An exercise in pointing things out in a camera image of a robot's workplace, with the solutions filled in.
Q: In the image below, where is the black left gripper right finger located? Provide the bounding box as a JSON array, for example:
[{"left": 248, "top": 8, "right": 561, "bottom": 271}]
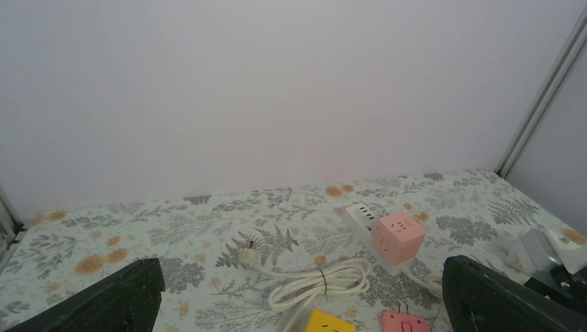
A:
[{"left": 442, "top": 255, "right": 586, "bottom": 331}]

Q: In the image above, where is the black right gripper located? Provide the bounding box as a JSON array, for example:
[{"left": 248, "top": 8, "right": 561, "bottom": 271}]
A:
[{"left": 524, "top": 266, "right": 586, "bottom": 316}]

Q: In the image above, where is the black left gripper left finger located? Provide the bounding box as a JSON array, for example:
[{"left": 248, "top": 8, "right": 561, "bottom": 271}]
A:
[{"left": 8, "top": 258, "right": 165, "bottom": 331}]

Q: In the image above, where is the pink plug adapter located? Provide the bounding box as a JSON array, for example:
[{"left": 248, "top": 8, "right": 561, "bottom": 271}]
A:
[{"left": 381, "top": 303, "right": 431, "bottom": 332}]

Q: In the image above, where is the pink cube socket adapter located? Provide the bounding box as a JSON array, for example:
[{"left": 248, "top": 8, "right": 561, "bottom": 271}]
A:
[{"left": 371, "top": 212, "right": 426, "bottom": 266}]

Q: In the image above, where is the floral patterned table mat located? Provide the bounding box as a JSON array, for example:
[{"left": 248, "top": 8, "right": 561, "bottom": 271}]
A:
[{"left": 0, "top": 167, "right": 587, "bottom": 332}]

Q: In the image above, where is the white power strip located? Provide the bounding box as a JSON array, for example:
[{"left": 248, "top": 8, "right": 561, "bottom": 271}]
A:
[{"left": 343, "top": 203, "right": 413, "bottom": 277}]

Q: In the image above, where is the yellow cube socket adapter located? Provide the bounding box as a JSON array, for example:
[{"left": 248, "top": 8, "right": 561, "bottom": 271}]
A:
[{"left": 304, "top": 308, "right": 356, "bottom": 332}]

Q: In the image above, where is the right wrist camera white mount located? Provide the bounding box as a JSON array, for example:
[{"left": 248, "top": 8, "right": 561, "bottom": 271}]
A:
[{"left": 506, "top": 228, "right": 586, "bottom": 276}]

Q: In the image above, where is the white power strip cable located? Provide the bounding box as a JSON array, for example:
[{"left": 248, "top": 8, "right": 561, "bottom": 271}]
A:
[{"left": 237, "top": 241, "right": 445, "bottom": 332}]

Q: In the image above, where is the left aluminium corner post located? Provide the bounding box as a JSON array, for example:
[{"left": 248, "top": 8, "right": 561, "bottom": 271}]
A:
[{"left": 1, "top": 187, "right": 26, "bottom": 272}]

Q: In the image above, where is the aluminium corner frame post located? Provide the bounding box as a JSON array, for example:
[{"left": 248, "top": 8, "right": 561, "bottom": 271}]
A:
[{"left": 494, "top": 8, "right": 586, "bottom": 179}]

